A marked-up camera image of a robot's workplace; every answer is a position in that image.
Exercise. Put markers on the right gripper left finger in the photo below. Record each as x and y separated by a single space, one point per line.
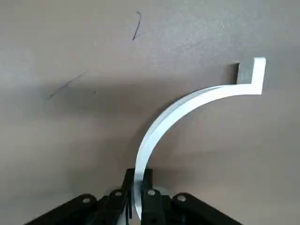
103 206

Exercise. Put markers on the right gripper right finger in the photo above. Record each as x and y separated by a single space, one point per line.
164 208

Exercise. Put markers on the large white PVC pipe clamp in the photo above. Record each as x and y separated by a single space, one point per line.
164 122

